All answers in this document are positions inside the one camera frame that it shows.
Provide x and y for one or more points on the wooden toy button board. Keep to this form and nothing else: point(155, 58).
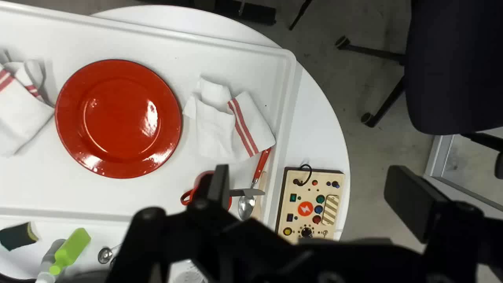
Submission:
point(304, 209)

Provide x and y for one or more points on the white plastic tray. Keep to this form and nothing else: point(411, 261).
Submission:
point(131, 198)

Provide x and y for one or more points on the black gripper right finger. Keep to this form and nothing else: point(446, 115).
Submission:
point(414, 205)

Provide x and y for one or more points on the dark green yellow sponge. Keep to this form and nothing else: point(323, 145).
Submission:
point(17, 236)

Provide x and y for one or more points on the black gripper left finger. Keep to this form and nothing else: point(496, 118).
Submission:
point(219, 183)

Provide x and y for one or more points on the red round plate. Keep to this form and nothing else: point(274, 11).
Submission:
point(119, 118)

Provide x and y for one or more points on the white towel with red stripes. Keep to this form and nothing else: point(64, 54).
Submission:
point(215, 131)
point(21, 120)

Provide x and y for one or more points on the black office chair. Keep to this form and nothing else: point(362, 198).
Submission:
point(450, 63)

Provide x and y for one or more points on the metal measuring spoon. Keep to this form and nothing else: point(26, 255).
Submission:
point(105, 255)

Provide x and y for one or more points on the red enamel cup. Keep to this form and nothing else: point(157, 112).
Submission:
point(186, 198)

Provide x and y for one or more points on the bottle with green cap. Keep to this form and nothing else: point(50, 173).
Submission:
point(72, 252)

